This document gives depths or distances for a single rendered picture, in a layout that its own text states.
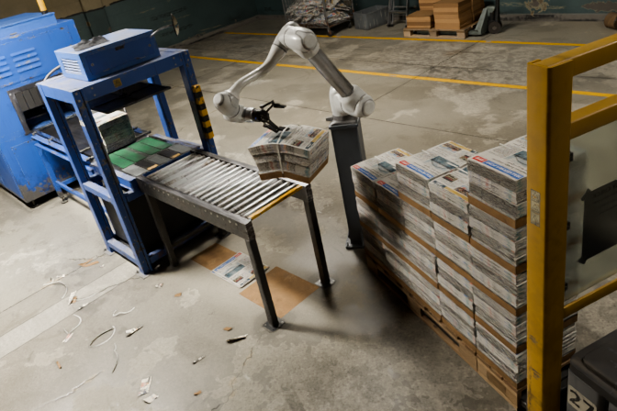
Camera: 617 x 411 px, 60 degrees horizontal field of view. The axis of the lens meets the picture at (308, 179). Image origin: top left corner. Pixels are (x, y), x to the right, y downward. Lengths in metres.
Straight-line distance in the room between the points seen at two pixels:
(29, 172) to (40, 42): 1.36
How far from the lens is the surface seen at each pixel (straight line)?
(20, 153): 6.38
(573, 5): 9.65
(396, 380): 3.18
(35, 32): 6.33
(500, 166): 2.32
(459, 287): 2.91
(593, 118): 1.87
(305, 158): 3.06
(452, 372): 3.19
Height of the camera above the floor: 2.37
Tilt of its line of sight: 27 degrees down
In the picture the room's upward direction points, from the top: 12 degrees counter-clockwise
